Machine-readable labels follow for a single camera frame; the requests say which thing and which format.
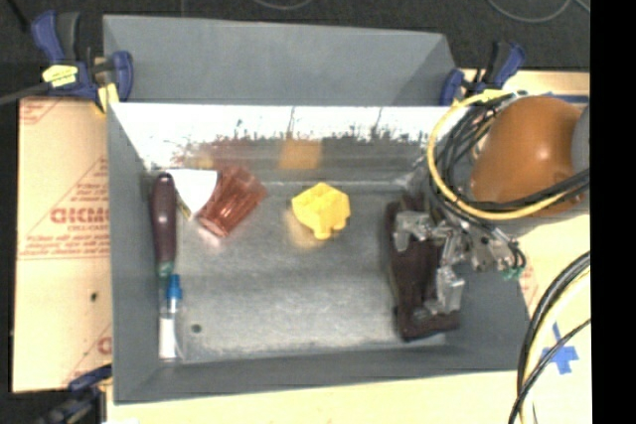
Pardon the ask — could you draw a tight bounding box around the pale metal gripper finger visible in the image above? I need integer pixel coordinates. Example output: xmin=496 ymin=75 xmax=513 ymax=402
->
xmin=394 ymin=211 xmax=441 ymax=251
xmin=423 ymin=262 xmax=467 ymax=317

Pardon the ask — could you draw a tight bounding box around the red-brown flat block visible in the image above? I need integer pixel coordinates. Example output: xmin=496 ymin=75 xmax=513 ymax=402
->
xmin=384 ymin=195 xmax=462 ymax=343

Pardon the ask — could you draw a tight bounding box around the yellow toy block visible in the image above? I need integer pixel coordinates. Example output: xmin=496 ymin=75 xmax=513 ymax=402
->
xmin=290 ymin=182 xmax=352 ymax=241

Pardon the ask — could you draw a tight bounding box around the grey metal bin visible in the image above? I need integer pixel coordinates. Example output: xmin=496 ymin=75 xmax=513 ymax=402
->
xmin=101 ymin=14 xmax=531 ymax=403

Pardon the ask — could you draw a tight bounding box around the clear pink ribbed cup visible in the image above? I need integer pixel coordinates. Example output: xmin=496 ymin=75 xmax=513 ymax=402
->
xmin=197 ymin=165 xmax=268 ymax=239

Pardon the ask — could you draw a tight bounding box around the white paper cone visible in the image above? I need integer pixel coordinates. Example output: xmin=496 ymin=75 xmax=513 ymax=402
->
xmin=165 ymin=168 xmax=220 ymax=215

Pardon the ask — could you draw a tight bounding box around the white tube with blue cap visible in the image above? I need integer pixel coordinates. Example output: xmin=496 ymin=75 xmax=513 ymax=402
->
xmin=157 ymin=273 xmax=185 ymax=361

